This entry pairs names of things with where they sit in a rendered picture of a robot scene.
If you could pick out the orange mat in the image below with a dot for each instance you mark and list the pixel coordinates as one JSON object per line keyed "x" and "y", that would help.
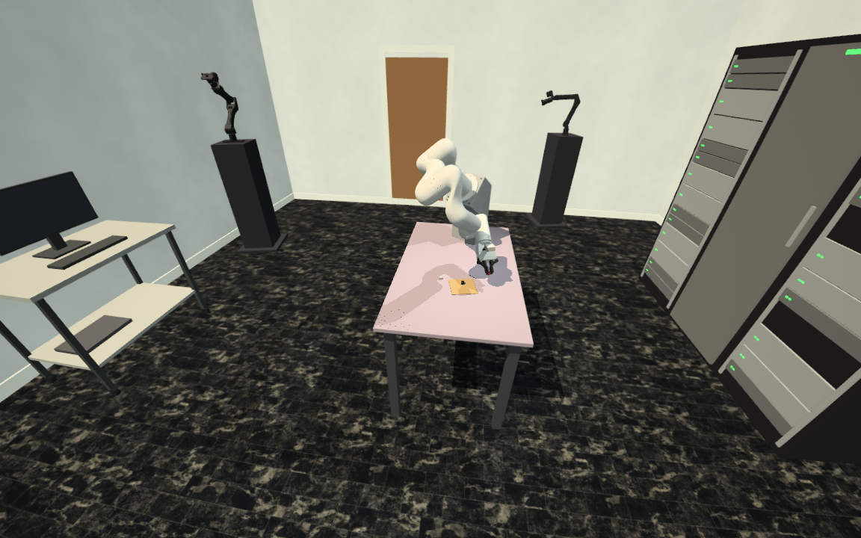
{"x": 467, "y": 288}

